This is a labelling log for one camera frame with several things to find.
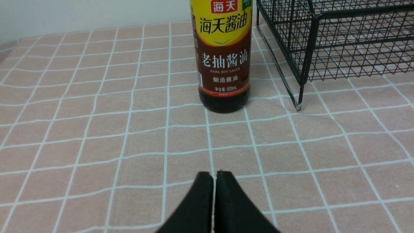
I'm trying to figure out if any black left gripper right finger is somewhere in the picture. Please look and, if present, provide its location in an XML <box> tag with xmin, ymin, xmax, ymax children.
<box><xmin>213</xmin><ymin>171</ymin><xmax>280</xmax><ymax>233</ymax></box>

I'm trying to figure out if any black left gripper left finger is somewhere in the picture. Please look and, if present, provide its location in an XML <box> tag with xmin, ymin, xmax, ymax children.
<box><xmin>157</xmin><ymin>172</ymin><xmax>213</xmax><ymax>233</ymax></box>

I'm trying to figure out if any dark soy sauce bottle brown label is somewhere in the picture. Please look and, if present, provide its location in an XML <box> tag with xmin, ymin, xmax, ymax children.
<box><xmin>190</xmin><ymin>0</ymin><xmax>253</xmax><ymax>113</ymax></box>

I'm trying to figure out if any pink checkered tablecloth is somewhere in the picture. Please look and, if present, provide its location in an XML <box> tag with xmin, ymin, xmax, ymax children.
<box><xmin>0</xmin><ymin>22</ymin><xmax>414</xmax><ymax>233</ymax></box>

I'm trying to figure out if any black wire mesh rack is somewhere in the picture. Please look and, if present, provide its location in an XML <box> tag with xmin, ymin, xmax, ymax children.
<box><xmin>256</xmin><ymin>0</ymin><xmax>414</xmax><ymax>111</ymax></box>

